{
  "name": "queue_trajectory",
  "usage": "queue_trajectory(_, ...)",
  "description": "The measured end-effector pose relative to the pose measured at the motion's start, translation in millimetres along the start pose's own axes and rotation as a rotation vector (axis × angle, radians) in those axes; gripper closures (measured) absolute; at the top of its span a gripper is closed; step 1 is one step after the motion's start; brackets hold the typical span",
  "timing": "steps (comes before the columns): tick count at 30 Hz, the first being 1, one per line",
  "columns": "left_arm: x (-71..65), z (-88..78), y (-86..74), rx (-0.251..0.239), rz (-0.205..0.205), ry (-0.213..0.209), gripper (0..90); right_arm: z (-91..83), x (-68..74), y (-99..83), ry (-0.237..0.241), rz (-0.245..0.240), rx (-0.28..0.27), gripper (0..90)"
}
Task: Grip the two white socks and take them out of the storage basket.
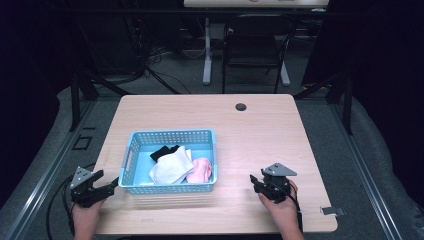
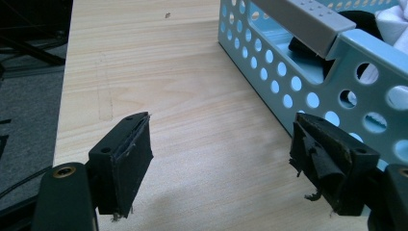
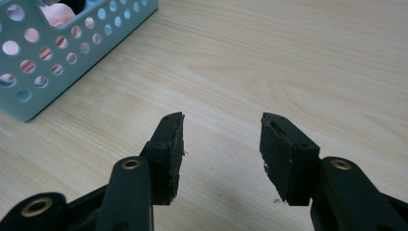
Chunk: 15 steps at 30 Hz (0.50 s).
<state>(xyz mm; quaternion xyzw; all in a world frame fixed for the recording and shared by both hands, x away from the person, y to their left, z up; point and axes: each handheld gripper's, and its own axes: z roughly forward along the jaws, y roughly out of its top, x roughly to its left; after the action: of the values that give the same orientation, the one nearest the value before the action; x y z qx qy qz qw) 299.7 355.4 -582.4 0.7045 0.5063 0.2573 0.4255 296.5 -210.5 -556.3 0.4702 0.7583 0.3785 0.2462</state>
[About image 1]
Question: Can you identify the person's left hand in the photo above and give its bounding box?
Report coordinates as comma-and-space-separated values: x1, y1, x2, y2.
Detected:
71, 199, 105, 228

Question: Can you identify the black metal stand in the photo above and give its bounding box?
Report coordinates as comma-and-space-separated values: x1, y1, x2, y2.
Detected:
67, 68, 132, 133
292, 70, 355, 136

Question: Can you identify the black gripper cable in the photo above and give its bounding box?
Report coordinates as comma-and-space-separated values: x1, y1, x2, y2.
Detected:
285, 182, 305, 234
45, 162, 98, 240

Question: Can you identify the white sock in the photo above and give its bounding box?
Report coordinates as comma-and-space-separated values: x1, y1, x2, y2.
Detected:
148, 145, 195, 186

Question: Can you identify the pink sock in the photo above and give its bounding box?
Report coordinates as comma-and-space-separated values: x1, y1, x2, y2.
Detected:
185, 157, 213, 184

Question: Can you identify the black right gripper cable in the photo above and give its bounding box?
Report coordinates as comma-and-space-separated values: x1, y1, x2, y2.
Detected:
285, 182, 305, 234

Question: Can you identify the black sock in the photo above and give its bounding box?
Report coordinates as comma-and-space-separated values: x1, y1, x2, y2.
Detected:
149, 144, 181, 164

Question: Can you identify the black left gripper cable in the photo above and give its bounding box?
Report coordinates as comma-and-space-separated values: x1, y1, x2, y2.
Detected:
45, 162, 98, 240

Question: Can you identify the bundle of floor cables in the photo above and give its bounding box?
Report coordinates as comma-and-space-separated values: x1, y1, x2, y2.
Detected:
124, 15, 193, 95

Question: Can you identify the white background desk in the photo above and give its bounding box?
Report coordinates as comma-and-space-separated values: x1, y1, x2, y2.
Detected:
183, 0, 330, 87

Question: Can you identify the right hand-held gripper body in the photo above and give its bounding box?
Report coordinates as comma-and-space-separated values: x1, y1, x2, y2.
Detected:
258, 162, 298, 205

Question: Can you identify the aluminium floor rail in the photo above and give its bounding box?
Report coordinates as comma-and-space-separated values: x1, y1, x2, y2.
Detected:
329, 102, 405, 240
0, 99, 98, 240

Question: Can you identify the person's right hand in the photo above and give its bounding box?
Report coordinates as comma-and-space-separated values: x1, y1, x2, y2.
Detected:
258, 179, 302, 232

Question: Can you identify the black tape square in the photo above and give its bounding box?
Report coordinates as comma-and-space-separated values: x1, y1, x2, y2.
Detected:
71, 126, 97, 152

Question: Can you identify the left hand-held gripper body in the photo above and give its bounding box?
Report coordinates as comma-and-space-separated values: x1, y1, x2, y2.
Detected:
69, 165, 116, 209

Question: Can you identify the blue plastic basket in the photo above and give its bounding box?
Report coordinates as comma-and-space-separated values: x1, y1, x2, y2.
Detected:
118, 128, 219, 196

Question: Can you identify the black chair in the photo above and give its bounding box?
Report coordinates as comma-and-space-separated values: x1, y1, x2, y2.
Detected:
220, 13, 298, 95

